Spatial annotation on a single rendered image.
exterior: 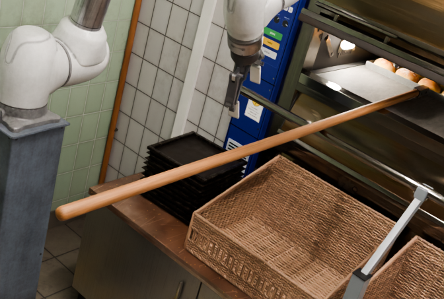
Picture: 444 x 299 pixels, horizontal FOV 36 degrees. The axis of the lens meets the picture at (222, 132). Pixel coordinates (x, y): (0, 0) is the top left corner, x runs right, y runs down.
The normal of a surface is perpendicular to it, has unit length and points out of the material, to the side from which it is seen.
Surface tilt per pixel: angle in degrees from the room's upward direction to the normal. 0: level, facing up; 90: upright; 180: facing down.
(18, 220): 90
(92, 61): 97
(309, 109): 70
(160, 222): 0
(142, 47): 90
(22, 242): 90
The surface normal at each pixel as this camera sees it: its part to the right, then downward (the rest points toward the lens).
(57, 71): 0.86, 0.31
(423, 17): -0.52, -0.14
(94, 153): 0.73, 0.44
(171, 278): -0.64, 0.17
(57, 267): 0.25, -0.88
